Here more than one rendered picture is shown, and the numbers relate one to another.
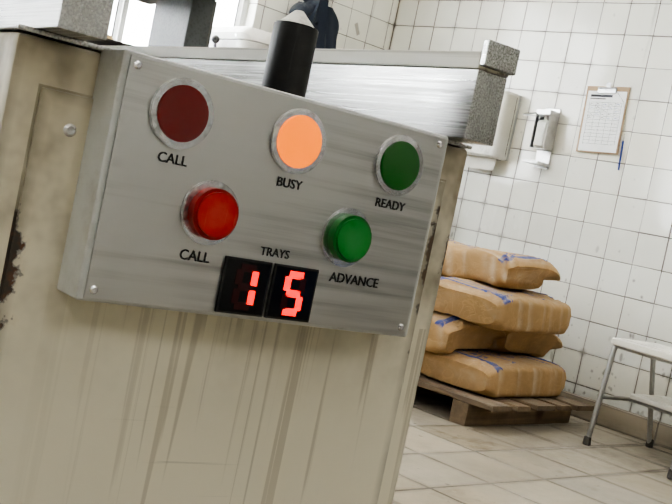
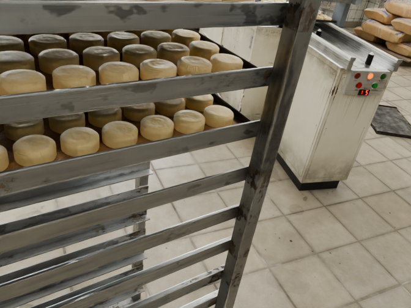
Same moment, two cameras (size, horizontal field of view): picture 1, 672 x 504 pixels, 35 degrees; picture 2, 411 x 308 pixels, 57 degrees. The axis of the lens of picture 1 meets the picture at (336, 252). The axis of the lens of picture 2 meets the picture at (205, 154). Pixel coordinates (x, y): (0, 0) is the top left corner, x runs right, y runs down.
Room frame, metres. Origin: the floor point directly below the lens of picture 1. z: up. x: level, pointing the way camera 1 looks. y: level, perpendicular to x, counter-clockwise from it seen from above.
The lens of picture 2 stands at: (-1.43, 0.26, 1.43)
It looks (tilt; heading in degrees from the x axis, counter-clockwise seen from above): 33 degrees down; 16
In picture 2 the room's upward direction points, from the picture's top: 9 degrees clockwise
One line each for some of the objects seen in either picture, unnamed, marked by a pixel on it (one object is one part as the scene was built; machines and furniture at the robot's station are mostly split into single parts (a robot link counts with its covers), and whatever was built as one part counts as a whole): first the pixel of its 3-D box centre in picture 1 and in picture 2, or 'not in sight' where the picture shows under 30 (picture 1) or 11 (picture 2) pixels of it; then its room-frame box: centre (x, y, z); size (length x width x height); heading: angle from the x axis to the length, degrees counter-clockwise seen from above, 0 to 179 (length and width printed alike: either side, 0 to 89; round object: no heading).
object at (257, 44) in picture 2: not in sight; (257, 56); (1.74, 0.84, 0.42); 1.28 x 0.72 x 0.84; 36
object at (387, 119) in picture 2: not in sight; (387, 119); (2.15, -0.41, 0.02); 0.60 x 0.40 x 0.03; 18
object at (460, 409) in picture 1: (431, 380); (391, 49); (4.77, -0.54, 0.06); 1.20 x 0.80 x 0.11; 47
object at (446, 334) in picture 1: (412, 320); (388, 30); (4.61, -0.39, 0.32); 0.72 x 0.42 x 0.17; 49
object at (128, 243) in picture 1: (270, 206); (365, 82); (0.66, 0.05, 0.77); 0.24 x 0.04 x 0.14; 126
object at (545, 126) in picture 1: (536, 135); not in sight; (5.21, -0.84, 1.27); 0.19 x 0.10 x 0.30; 135
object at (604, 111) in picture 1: (603, 124); not in sight; (5.05, -1.11, 1.37); 0.27 x 0.02 x 0.40; 45
